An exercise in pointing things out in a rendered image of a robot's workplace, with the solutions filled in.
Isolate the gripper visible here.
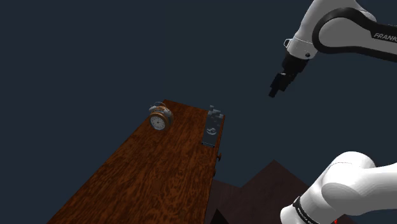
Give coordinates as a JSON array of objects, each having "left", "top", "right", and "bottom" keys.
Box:
[{"left": 268, "top": 51, "right": 310, "bottom": 99}]

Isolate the grey flat metal tool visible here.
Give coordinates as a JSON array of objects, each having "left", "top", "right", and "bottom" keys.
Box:
[{"left": 201, "top": 105, "right": 225, "bottom": 148}]

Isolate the copper twin-bell alarm clock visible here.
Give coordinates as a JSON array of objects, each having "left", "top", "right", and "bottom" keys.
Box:
[{"left": 148, "top": 101, "right": 174, "bottom": 132}]

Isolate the brown wooden chest of drawers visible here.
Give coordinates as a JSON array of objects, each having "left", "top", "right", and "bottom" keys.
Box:
[{"left": 46, "top": 99, "right": 226, "bottom": 224}]

